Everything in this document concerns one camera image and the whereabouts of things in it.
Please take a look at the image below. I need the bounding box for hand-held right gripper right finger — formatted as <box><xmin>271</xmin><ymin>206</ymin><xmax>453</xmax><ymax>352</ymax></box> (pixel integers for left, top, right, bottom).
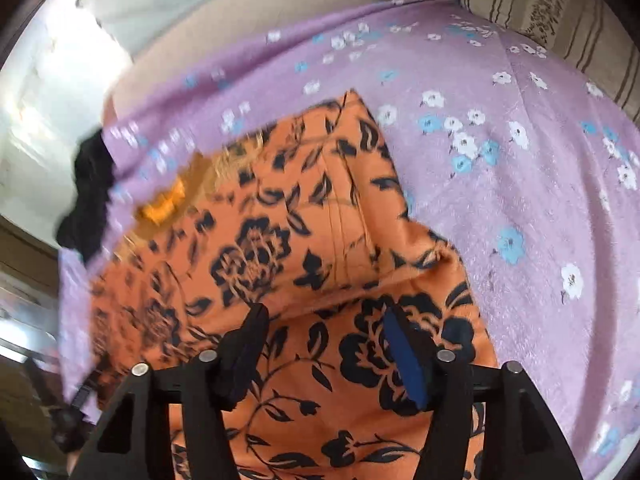
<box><xmin>382</xmin><ymin>304</ymin><xmax>584</xmax><ymax>480</ymax></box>

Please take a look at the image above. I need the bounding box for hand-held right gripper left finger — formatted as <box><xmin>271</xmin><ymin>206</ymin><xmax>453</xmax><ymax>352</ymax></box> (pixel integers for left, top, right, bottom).
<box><xmin>67</xmin><ymin>303</ymin><xmax>271</xmax><ymax>480</ymax></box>

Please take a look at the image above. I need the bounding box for orange black floral garment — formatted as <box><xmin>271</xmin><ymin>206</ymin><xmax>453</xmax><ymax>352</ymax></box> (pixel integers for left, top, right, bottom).
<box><xmin>87</xmin><ymin>89</ymin><xmax>501</xmax><ymax>480</ymax></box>

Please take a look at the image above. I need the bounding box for wooden door with glass panel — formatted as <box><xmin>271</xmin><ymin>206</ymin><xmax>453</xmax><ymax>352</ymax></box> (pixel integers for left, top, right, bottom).
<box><xmin>0</xmin><ymin>215</ymin><xmax>68</xmax><ymax>461</ymax></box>

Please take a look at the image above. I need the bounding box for purple floral blanket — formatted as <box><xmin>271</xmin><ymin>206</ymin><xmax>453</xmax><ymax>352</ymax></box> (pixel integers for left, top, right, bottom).
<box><xmin>57</xmin><ymin>0</ymin><xmax>640</xmax><ymax>480</ymax></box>

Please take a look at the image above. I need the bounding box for black cloth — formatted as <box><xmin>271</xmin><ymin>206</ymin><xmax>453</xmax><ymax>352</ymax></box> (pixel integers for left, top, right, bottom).
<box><xmin>55</xmin><ymin>127</ymin><xmax>122</xmax><ymax>264</ymax></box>

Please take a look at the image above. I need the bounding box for pink mattress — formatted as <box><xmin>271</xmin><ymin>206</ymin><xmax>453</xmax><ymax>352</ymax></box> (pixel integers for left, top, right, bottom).
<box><xmin>102</xmin><ymin>0</ymin><xmax>426</xmax><ymax>127</ymax></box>

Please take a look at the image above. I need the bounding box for striped beige pillow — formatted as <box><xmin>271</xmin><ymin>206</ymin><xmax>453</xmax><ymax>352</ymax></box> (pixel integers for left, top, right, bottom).
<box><xmin>457</xmin><ymin>0</ymin><xmax>640</xmax><ymax>122</ymax></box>

